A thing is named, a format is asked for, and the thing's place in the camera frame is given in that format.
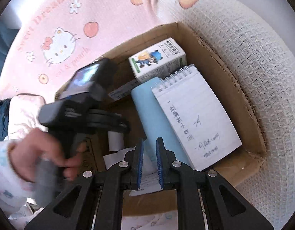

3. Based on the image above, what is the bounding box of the spiral notebook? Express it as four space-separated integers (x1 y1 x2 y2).
152 64 242 171

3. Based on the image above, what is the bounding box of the person left hand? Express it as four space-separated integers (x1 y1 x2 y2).
8 128 86 182

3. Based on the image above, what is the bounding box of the white paper roll tube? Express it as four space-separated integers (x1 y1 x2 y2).
108 131 125 152

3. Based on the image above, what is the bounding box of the brown cardboard box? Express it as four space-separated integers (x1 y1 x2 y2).
96 22 267 216

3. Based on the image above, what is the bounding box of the light blue box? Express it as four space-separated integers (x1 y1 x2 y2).
131 77 193 167

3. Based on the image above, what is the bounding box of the pink Hello Kitty mat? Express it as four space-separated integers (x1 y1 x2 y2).
0 0 295 230

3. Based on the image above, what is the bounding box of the patterned pajama clothing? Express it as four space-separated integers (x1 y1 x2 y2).
0 140 41 229

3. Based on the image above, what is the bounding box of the green white carton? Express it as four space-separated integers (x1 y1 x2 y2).
129 37 187 83

